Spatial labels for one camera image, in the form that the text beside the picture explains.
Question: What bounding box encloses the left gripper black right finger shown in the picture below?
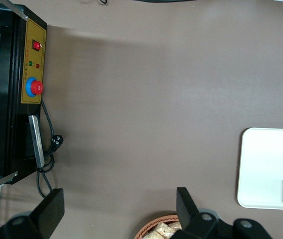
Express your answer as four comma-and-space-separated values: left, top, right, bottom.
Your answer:
172, 187, 274, 239

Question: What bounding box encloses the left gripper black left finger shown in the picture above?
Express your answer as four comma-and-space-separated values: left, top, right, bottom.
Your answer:
0, 188, 65, 239

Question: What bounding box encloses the cream plastic serving tray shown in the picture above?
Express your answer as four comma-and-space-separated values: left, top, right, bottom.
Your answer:
237, 127, 283, 209

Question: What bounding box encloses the clear-wrapped rice crisp packet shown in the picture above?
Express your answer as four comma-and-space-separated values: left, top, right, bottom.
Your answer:
146, 229, 163, 239
167, 221, 182, 232
156, 222, 176, 239

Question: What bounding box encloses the wicker basket with snack packets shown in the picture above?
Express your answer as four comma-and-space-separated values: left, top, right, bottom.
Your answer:
134, 215, 182, 239

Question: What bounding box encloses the black sealing machine yellow panel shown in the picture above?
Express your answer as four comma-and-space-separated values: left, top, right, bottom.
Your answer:
0, 0, 48, 185

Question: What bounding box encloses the black power cable with plug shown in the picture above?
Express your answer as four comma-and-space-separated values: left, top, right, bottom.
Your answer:
36, 98, 65, 199

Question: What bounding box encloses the silver metal machine handle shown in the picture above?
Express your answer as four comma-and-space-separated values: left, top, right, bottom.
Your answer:
28, 115, 46, 167

